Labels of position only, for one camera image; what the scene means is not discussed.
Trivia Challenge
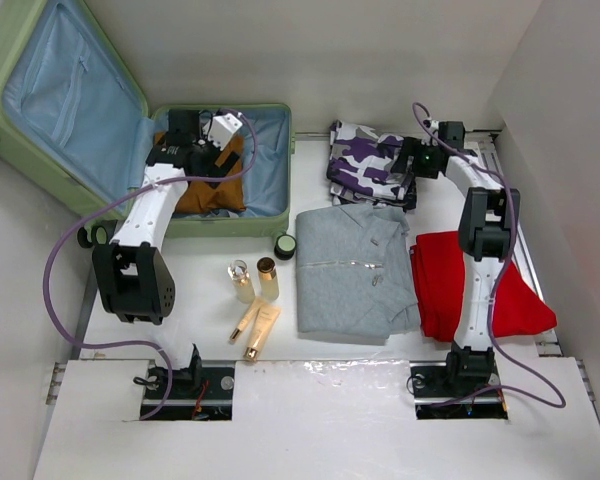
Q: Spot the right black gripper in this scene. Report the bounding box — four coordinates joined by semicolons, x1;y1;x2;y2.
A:
389;136;441;180

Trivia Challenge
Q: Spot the brown garment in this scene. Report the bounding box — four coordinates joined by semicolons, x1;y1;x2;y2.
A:
175;135;246;214

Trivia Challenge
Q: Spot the purple camouflage garment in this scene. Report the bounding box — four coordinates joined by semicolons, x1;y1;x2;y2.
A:
326;120;417;211

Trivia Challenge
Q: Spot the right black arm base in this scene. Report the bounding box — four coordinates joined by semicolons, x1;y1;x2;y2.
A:
406;361;508;420

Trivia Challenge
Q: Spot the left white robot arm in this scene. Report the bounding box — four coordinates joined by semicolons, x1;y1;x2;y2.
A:
92;109;245;326

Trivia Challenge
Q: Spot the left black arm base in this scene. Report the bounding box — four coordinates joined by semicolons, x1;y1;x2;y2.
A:
133;362;235;422

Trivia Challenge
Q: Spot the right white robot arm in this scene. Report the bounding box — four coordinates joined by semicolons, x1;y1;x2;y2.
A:
407;118;520;408

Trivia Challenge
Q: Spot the red folded garment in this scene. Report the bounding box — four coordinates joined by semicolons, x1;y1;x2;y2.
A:
410;231;557;343

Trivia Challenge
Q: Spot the grey folded polo shirt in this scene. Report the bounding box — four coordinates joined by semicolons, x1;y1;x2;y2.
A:
295;204;421;341

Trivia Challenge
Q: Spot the gold cap lotion bottle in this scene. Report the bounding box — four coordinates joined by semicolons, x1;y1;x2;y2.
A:
256;257;279;301

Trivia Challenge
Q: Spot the clear glass perfume bottle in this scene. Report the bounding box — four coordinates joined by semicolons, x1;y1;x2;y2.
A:
228;260;255;304

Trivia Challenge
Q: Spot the slim beige cosmetic tube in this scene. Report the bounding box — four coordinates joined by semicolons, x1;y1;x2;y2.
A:
229;296;266;344

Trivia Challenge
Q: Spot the wide beige cosmetic tube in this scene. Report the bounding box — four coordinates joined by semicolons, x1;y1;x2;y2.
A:
243;305;281;362

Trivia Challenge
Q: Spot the green suitcase blue lining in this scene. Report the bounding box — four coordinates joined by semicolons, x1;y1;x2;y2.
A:
0;1;294;238

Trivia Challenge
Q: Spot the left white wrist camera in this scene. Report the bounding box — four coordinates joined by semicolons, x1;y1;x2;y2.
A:
207;113;243;151

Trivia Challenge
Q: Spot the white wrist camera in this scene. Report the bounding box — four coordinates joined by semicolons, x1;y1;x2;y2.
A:
207;113;243;151
423;118;439;136

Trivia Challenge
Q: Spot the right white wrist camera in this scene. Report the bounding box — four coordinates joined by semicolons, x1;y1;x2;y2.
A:
423;118;439;136

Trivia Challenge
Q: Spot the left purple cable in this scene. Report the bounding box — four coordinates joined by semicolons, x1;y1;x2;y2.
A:
41;108;259;420

